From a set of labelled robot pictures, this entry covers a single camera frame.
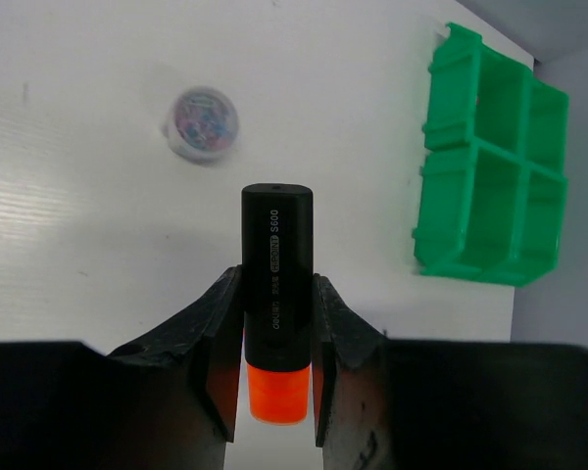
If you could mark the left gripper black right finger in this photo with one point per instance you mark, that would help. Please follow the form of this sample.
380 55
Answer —
384 403

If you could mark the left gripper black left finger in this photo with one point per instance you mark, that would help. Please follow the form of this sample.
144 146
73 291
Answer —
165 400

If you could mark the orange cap black highlighter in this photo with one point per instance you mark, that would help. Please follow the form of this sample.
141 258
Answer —
277 244

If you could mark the green compartment organizer tray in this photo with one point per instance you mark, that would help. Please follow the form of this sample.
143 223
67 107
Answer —
493 189

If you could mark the clear jar of pins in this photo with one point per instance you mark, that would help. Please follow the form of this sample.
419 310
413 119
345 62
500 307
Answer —
202 125

